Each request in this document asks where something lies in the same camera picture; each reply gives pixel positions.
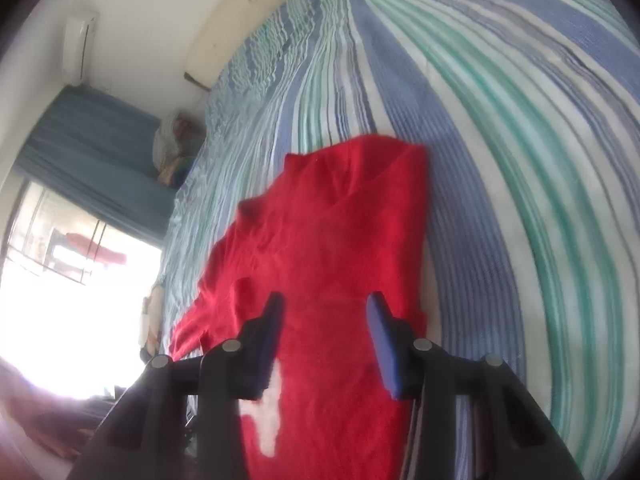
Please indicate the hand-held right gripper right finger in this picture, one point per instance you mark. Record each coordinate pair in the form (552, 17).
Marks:
(385, 345)

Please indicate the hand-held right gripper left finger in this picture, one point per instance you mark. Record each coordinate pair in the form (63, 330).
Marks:
(262, 340)

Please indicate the red sweater with white print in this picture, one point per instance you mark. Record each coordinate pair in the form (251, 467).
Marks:
(325, 235)

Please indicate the pile of folded clothes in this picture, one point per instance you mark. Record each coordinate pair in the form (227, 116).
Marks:
(175, 145)

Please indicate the cream cloth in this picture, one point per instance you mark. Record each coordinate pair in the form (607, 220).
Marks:
(155, 320)

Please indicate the hanging red garment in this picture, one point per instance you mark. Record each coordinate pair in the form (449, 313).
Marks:
(100, 252)

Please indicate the striped bed sheet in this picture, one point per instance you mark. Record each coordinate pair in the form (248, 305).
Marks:
(500, 135)

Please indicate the blue curtain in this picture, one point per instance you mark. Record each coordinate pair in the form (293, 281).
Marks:
(90, 150)

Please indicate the cream padded headboard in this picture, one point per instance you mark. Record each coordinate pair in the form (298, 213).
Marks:
(240, 25)

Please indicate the white air conditioner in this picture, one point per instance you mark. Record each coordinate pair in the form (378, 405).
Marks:
(79, 47)

